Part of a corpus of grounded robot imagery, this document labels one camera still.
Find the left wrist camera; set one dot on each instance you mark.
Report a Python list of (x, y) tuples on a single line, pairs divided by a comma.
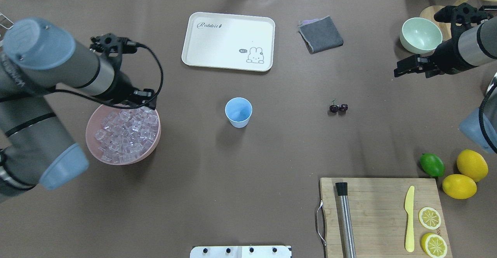
[(111, 44)]

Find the pink bowl of ice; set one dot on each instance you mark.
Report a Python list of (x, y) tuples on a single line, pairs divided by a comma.
[(122, 136)]

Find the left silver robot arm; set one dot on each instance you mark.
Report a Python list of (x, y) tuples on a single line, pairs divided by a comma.
[(37, 59)]

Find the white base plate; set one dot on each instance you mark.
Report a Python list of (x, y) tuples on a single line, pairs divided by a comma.
[(257, 251)]

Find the lemon half slice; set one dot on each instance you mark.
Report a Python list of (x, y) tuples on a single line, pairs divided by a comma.
[(430, 218), (434, 245)]

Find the green lime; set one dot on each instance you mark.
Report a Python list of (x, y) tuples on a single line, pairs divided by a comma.
[(432, 165)]

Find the light blue plastic cup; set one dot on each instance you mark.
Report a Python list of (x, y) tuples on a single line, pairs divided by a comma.
[(238, 110)]

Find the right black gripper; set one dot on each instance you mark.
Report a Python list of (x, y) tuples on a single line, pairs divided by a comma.
[(446, 56)]

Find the cream rabbit tray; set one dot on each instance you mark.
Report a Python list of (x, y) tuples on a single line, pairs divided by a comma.
[(229, 41)]

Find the wooden cutting board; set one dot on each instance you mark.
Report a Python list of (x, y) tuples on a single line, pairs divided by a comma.
[(378, 216)]

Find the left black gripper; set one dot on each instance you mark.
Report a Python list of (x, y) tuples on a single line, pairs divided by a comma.
[(121, 87)]

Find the yellow plastic knife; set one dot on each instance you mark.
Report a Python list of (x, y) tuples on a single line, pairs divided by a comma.
[(409, 209)]

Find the grey folded cloth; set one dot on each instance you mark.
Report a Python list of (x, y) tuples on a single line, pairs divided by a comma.
[(320, 34)]

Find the yellow lemon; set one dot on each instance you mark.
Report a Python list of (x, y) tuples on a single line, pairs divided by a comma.
[(459, 186), (472, 164)]

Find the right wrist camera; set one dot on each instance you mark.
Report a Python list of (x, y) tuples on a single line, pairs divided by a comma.
[(463, 14)]

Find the dark cherries pair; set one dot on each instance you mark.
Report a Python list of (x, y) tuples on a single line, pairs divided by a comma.
[(335, 108)]

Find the steel muddler black tip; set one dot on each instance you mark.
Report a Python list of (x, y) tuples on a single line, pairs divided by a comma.
[(346, 222)]

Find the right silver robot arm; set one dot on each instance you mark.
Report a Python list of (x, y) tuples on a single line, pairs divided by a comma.
[(466, 50)]

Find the mint green bowl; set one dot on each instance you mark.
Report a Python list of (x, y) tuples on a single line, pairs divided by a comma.
[(420, 36)]

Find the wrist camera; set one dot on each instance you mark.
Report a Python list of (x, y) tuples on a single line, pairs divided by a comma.
[(463, 14), (111, 44)]

